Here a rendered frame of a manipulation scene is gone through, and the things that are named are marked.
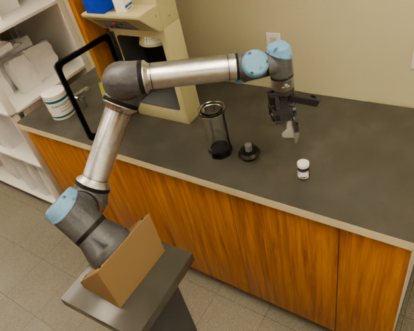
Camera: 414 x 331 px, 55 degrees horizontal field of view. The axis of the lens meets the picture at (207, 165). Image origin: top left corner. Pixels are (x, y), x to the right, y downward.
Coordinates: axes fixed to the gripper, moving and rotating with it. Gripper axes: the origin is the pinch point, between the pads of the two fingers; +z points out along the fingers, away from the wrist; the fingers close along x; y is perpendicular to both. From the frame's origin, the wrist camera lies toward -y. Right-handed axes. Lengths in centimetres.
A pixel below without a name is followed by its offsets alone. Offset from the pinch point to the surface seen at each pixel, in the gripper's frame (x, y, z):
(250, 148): -10.8, 14.7, 9.8
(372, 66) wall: -30, -46, 0
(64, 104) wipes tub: -83, 98, 4
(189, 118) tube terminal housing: -48, 35, 11
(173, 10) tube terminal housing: -52, 29, -37
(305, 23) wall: -49, -25, -18
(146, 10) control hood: -42, 40, -43
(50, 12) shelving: -167, 104, -21
